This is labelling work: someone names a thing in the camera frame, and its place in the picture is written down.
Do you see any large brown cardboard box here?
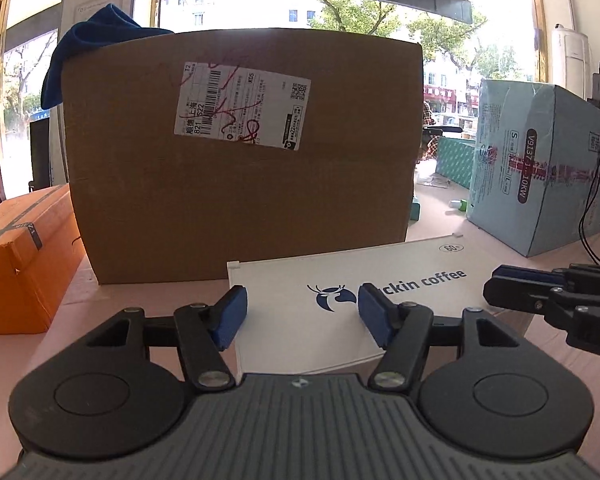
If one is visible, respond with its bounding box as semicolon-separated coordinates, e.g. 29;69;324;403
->
60;28;425;286

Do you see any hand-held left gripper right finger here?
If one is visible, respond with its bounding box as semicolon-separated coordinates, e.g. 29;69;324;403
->
357;283;520;392

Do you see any white wall notice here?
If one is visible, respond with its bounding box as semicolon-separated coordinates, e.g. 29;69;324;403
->
74;0;124;27

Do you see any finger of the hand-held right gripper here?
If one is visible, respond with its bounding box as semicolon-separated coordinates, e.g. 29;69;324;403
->
482;263;600;314

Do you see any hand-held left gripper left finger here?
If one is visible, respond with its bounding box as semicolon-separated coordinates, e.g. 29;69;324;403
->
86;284;249;392

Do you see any black cable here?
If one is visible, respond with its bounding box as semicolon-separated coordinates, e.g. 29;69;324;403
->
579;60;600;267

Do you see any white standing air conditioner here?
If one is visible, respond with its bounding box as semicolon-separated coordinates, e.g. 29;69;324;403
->
551;25;592;87

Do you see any white paper bag blue logo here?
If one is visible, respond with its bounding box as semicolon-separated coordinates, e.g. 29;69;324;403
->
227;232;498;376

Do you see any light blue cardboard box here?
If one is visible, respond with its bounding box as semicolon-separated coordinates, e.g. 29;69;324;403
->
466;78;600;258

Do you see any orange cardboard box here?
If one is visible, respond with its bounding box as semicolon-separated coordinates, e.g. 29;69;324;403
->
0;183;87;336

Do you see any blue cloth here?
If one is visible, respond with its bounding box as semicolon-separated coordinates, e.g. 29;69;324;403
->
41;3;175;110

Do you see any teal patterned box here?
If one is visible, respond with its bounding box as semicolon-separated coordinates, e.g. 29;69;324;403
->
436;137;477;190

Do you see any black monitor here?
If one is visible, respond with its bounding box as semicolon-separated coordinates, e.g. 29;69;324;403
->
28;116;52;188

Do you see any light pink desktop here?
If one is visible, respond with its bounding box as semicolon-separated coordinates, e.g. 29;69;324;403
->
0;180;600;466

